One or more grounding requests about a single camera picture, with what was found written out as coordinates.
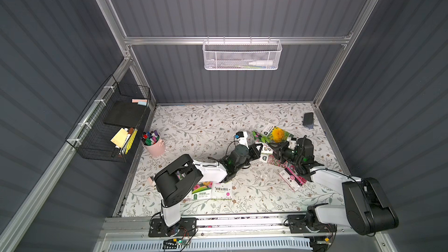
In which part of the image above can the yellow marigold seed packet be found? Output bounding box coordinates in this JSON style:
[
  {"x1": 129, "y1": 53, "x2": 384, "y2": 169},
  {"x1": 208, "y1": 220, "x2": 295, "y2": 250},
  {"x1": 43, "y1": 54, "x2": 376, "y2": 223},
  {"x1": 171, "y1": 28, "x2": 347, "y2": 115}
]
[{"x1": 261, "y1": 125, "x2": 294, "y2": 143}]

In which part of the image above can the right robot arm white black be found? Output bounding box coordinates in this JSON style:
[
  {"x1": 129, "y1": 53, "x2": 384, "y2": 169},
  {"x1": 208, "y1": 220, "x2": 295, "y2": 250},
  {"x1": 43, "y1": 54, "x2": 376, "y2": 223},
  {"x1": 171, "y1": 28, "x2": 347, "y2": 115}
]
[{"x1": 268, "y1": 136, "x2": 399, "y2": 236}]

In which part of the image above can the sunflowers moss rose seed packet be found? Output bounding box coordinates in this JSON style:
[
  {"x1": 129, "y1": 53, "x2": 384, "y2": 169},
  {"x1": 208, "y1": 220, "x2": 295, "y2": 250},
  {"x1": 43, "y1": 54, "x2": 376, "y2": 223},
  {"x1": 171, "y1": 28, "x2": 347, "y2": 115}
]
[{"x1": 211, "y1": 182, "x2": 233, "y2": 200}]

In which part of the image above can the black wire wall basket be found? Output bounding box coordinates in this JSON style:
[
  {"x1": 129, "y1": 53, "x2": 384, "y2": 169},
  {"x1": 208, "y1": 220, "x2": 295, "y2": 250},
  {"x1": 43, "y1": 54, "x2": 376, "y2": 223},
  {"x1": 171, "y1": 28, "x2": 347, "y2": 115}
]
[{"x1": 66, "y1": 77, "x2": 152, "y2": 163}]

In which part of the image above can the aluminium front rail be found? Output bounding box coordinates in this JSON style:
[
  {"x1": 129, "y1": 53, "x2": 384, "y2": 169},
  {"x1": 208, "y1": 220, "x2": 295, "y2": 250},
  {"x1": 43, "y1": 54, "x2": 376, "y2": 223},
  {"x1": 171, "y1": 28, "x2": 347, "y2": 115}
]
[{"x1": 96, "y1": 212, "x2": 386, "y2": 246}]

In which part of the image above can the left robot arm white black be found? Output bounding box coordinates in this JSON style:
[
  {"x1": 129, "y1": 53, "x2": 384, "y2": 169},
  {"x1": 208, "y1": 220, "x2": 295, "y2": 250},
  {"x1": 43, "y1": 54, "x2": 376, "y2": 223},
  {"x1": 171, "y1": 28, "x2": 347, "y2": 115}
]
[{"x1": 154, "y1": 132, "x2": 263, "y2": 228}]

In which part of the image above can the yellow sticky note pad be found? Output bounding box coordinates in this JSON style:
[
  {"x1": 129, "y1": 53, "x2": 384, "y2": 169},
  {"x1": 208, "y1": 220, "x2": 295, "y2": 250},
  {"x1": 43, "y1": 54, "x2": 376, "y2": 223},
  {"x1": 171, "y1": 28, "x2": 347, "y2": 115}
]
[{"x1": 110, "y1": 128, "x2": 128, "y2": 148}]

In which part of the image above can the green leaf purple seed packet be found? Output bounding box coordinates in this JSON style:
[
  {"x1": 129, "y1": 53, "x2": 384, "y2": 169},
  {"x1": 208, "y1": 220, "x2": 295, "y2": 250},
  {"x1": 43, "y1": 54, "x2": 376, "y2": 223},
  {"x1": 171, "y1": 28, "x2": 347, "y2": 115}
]
[{"x1": 252, "y1": 131, "x2": 271, "y2": 144}]

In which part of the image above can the pink pen cup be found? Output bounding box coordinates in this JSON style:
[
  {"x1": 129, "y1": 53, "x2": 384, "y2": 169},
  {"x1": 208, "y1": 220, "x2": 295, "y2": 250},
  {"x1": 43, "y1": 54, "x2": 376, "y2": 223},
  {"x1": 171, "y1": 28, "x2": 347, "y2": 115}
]
[{"x1": 141, "y1": 130, "x2": 166, "y2": 157}]

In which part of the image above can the magenta zinnia seed packet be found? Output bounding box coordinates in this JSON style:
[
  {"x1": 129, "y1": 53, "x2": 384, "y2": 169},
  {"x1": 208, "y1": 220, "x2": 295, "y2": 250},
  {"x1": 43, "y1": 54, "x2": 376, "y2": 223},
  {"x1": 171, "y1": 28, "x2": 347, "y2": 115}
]
[{"x1": 280, "y1": 167, "x2": 308, "y2": 192}]

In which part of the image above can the white tube in basket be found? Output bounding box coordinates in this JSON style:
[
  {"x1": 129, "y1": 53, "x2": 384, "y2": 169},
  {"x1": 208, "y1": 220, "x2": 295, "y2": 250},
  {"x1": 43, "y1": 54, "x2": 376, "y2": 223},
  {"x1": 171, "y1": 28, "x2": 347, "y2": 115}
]
[{"x1": 248, "y1": 60, "x2": 274, "y2": 68}]

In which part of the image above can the small pink eraser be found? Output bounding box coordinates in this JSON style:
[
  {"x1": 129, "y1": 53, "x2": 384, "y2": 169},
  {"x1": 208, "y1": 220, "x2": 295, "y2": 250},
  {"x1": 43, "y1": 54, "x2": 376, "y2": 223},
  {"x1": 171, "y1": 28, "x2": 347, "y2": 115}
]
[{"x1": 147, "y1": 177, "x2": 156, "y2": 187}]

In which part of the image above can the pink flowers white seed packet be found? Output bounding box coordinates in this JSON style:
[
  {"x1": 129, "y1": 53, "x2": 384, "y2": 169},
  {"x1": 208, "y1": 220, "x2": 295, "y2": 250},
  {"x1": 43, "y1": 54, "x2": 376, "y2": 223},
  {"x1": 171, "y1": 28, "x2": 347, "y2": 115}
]
[{"x1": 259, "y1": 143, "x2": 286, "y2": 168}]

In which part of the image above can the black phone-like device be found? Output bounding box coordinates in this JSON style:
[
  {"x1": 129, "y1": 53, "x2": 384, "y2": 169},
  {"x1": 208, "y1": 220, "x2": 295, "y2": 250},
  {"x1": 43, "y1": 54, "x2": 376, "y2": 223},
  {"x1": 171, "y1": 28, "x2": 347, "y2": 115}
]
[{"x1": 302, "y1": 112, "x2": 314, "y2": 129}]

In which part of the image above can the mixed ranunculus seed packet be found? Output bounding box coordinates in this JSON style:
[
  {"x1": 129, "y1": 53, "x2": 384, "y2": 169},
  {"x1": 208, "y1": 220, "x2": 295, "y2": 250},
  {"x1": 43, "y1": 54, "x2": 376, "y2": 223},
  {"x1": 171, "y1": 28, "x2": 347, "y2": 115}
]
[{"x1": 190, "y1": 182, "x2": 213, "y2": 200}]

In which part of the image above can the white wire mesh basket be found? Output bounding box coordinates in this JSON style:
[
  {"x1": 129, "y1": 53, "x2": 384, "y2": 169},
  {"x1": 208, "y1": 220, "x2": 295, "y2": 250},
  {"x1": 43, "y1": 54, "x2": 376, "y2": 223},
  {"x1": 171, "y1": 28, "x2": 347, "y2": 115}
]
[{"x1": 202, "y1": 38, "x2": 282, "y2": 71}]

